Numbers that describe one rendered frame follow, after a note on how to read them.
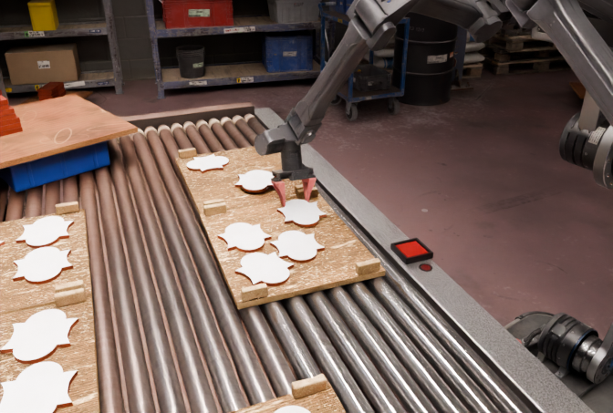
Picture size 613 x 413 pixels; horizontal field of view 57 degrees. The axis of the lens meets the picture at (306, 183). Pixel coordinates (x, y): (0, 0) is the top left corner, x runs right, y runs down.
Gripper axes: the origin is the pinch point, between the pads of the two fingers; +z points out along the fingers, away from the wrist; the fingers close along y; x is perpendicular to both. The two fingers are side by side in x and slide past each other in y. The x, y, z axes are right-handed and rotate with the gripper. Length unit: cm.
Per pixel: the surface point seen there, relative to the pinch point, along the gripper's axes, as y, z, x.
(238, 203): -14.3, -0.5, 7.8
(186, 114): -16, -25, 82
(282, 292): -15.3, 12.3, -33.0
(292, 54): 143, -68, 419
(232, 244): -21.3, 5.3, -13.3
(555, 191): 225, 51, 145
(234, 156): -7.3, -10.5, 39.5
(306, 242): -4.0, 6.5, -18.2
